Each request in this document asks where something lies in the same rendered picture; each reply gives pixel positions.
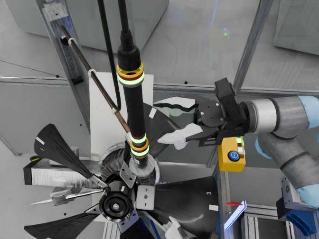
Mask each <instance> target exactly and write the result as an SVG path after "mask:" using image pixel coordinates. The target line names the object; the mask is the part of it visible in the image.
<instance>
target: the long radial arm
mask: <svg viewBox="0 0 319 239"><path fill-rule="evenodd" d="M80 161H81V162H82V163H83V164H84V166H85V167H86V168H87V169H88V170H89V171H90V172H91V173H92V174H95V175H96V176H98V177H100V176H101V175H102V172H103V170H104V168H103V170H101V169H100V168H101V167H102V165H103V164H102V165H98V162H99V161H94V160H80ZM103 163H104V162H103ZM31 173H32V184H33V185H45V186H59V187H74V188H88V189H101V186H99V185H98V184H95V182H94V181H92V180H91V179H86V178H85V177H83V176H82V175H81V174H79V173H78V172H76V171H74V170H72V169H70V168H68V167H66V166H64V165H51V164H50V163H49V159H47V158H43V159H41V160H40V161H39V162H38V163H37V164H35V165H34V166H33V167H32V168H31Z"/></svg>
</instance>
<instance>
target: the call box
mask: <svg viewBox="0 0 319 239"><path fill-rule="evenodd" d="M240 139H241V142H237V137H231V138H224V139H223V141H222V144H221V145H218V159H219V170H220V171H228V172H241V171H242V169H243V168H244V166H245V164H246V162H245V155H244V158H240V154H244V145H243V137H242V136H241V137H240ZM237 143H241V144H242V147H240V148H242V152H239V151H238V146H237ZM232 151H235V152H237V153H238V155H239V158H238V159H237V160H232V159H231V158H230V157H229V154H230V153H231V152H232Z"/></svg>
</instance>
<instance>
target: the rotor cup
mask: <svg viewBox="0 0 319 239"><path fill-rule="evenodd" d="M105 182H106V183H108V186H107V187H105V188H103V192H104V193H103V195H102V196H101V198H100V200H99V210H100V213H101V214H102V215H103V216H104V217H105V218H106V219H107V220H109V221H112V222H122V221H125V220H127V219H128V218H130V216H131V215H132V213H133V210H134V204H135V202H136V199H137V191H138V186H139V185H141V183H140V181H139V179H138V178H137V179H136V181H135V184H134V187H133V189H131V188H129V187H128V185H127V184H126V183H125V182H124V181H123V179H122V178H121V177H120V171H117V172H114V173H112V174H110V175H109V176H108V177H107V179H106V180H105ZM123 186H124V190H123V191H121V190H122V187H123ZM104 190H105V191H104ZM114 204H118V205H119V209H117V210H116V209H114V208H113V205H114Z"/></svg>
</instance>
